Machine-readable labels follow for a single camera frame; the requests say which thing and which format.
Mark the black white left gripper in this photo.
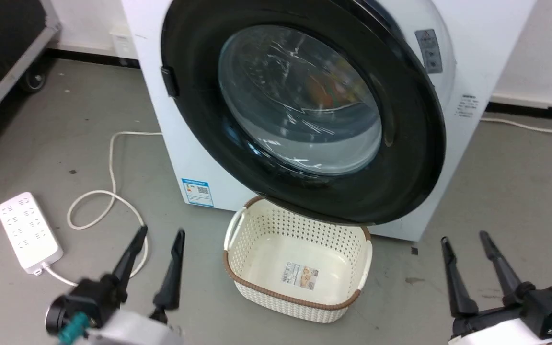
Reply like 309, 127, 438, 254
45, 225, 186, 345

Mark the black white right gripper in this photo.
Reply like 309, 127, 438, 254
441, 230, 552, 345

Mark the white front-load washing machine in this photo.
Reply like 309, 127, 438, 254
122, 0, 538, 242

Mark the black round washer door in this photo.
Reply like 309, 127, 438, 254
160, 0, 447, 226

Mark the blue energy label sticker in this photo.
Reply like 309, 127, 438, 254
181, 178, 215, 208

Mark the white perforated laundry basket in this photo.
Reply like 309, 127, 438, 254
223, 195, 373, 324

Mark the white power strip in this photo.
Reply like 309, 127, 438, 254
0, 192, 64, 276

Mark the basket product label sticker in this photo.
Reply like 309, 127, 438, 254
283, 262, 320, 290

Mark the black caster wheel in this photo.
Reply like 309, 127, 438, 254
19, 69, 48, 94

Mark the grey warning sticker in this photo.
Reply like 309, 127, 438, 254
414, 29, 444, 74

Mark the orange patterned clothing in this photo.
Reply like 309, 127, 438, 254
300, 62, 356, 113

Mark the white power strip cable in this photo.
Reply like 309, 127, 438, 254
41, 130, 164, 288

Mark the thin white floor cable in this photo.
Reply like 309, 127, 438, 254
480, 116, 552, 140

